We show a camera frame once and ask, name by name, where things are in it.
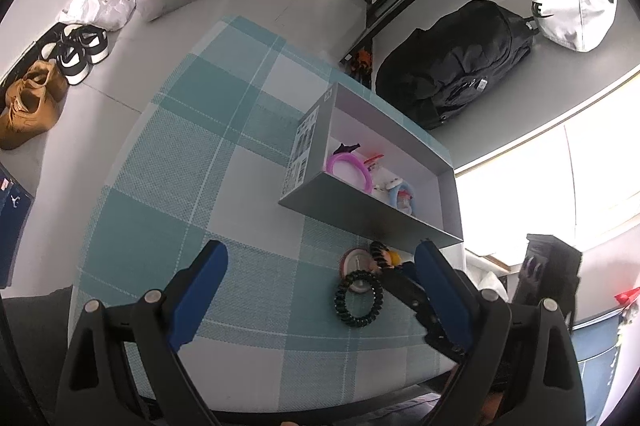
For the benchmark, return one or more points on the orange black object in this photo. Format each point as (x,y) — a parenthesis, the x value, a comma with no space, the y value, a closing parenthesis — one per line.
(357,62)

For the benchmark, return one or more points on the dark blue box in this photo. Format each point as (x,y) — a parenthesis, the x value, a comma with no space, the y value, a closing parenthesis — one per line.
(12,226)

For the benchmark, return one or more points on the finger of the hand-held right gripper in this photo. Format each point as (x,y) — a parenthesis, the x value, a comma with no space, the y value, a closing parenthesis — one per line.
(410,298)

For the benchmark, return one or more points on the brown shoe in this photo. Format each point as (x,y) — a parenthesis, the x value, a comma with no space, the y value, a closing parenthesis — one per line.
(47,78)
(27,116)

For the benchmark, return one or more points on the red paper decoration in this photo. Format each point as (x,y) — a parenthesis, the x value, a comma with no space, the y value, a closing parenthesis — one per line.
(627,297)

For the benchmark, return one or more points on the pink round compact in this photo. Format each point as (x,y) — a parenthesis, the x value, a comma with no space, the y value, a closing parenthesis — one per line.
(357,262)

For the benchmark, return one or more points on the white plastic bag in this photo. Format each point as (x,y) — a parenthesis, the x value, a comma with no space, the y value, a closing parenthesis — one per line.
(100,8)

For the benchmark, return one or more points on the grey box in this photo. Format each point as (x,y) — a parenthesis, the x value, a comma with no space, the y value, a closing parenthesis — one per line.
(340,206)

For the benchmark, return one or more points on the teal plaid tablecloth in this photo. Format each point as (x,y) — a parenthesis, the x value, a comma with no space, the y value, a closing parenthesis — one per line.
(200,166)

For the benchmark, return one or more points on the red hair accessory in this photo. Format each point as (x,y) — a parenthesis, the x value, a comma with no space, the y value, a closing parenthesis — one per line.
(374,158)

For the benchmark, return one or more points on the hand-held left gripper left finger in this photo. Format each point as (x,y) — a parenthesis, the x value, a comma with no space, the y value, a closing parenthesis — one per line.
(200,291)

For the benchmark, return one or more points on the white cloth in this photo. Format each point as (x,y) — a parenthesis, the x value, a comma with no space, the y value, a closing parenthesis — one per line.
(487,283)

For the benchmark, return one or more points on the white sports bag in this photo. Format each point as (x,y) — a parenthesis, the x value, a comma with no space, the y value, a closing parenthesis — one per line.
(570,1)

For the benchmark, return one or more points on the black white sneaker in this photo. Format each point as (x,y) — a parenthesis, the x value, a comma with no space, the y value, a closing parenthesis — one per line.
(72,63)
(92,43)

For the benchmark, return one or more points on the black backpack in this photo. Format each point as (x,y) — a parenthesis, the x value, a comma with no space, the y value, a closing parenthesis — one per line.
(450,56)

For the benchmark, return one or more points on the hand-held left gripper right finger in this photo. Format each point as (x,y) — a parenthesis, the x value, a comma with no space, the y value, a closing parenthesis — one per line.
(445,301)

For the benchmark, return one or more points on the white hair accessory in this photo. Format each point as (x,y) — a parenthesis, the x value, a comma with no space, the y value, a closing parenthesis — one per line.
(385,178)

